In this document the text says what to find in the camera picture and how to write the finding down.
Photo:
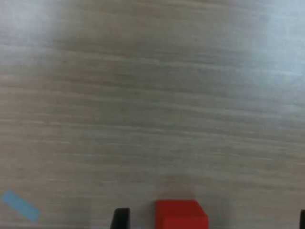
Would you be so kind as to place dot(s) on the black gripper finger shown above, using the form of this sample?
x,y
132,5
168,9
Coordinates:
x,y
120,219
302,219

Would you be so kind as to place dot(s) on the red cube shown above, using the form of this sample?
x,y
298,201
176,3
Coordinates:
x,y
178,214

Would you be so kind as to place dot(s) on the narrow blue tape piece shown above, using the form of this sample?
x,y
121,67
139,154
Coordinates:
x,y
20,206

